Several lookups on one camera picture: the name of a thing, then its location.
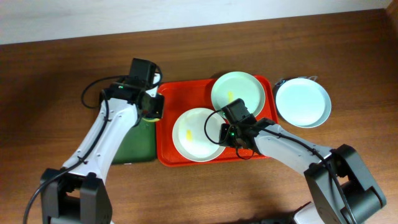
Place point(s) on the white plate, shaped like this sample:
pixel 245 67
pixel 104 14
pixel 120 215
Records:
pixel 189 138

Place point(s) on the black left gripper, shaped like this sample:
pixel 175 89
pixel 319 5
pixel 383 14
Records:
pixel 152 106

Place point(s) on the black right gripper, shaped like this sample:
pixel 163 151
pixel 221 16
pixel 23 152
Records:
pixel 224 134

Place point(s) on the red plastic tray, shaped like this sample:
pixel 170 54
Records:
pixel 185 95

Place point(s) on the light green plate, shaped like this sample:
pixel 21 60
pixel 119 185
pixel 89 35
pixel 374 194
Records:
pixel 234 85

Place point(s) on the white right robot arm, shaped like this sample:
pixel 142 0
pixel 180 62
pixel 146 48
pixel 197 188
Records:
pixel 342 188

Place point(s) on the dark green tray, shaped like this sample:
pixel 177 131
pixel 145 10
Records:
pixel 138 145

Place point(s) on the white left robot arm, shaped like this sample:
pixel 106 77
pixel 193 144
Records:
pixel 76 193

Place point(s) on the yellow green sponge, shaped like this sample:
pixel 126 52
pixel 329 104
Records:
pixel 151 120

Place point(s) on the light blue plate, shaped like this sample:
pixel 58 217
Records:
pixel 302 102

